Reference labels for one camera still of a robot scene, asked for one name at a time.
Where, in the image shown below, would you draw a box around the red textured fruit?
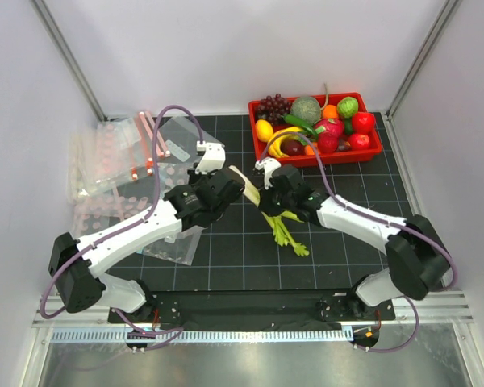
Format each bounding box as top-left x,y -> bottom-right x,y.
317,131 -> 339,154

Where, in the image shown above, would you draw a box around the pink dotted zip bag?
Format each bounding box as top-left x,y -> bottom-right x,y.
158,163 -> 194,198

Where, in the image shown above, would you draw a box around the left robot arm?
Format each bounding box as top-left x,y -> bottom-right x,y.
48,168 -> 245,323

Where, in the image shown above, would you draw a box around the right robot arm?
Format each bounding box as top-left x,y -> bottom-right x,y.
255,158 -> 453,319

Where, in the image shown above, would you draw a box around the orange zipper bag stack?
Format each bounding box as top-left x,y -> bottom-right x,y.
68,111 -> 171,202

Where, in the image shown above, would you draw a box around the dark red apple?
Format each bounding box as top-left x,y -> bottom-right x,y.
280,139 -> 305,156

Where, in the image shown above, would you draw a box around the orange tangerine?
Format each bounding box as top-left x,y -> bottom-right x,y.
304,142 -> 318,156

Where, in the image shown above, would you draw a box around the yellow banana bunch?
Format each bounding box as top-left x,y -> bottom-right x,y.
268,127 -> 302,158

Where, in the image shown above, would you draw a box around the red plastic bin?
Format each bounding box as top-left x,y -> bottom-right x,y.
248,92 -> 385,169

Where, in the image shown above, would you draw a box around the yellow lemon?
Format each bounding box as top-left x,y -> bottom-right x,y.
255,119 -> 273,143

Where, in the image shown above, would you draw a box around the green chili pepper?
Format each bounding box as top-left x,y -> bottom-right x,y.
283,114 -> 318,137

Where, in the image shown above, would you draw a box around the pink dragon fruit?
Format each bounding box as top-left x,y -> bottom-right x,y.
314,119 -> 344,138

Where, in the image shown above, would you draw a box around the red tomato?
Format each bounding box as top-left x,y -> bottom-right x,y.
348,133 -> 370,151

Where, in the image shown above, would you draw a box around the dark purple grapes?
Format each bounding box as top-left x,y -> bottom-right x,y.
256,94 -> 292,126

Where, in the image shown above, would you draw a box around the green cantaloupe melon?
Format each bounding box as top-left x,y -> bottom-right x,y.
290,96 -> 322,125

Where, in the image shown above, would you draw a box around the green leafy cabbage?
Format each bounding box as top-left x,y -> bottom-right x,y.
336,96 -> 359,119

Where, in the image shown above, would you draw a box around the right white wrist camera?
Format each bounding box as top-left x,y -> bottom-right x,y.
255,157 -> 282,189

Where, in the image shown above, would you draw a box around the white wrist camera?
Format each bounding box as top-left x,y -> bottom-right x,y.
194,141 -> 226,175
255,157 -> 282,189

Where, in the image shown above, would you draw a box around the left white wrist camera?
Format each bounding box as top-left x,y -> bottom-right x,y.
194,141 -> 226,175

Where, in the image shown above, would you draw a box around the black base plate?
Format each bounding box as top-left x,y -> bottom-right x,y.
126,289 -> 395,332

